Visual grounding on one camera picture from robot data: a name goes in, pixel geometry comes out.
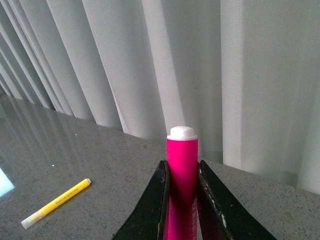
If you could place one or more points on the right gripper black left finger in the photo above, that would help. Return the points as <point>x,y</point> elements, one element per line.
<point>148,219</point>

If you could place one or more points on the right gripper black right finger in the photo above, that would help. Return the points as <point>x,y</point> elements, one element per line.
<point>221,215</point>

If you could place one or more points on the pink highlighter pen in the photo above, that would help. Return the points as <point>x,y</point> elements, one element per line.
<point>182,158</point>

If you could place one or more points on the yellow highlighter pen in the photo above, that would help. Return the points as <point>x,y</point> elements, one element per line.
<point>54,204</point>

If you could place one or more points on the white pleated curtain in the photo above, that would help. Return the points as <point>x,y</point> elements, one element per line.
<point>244,74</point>

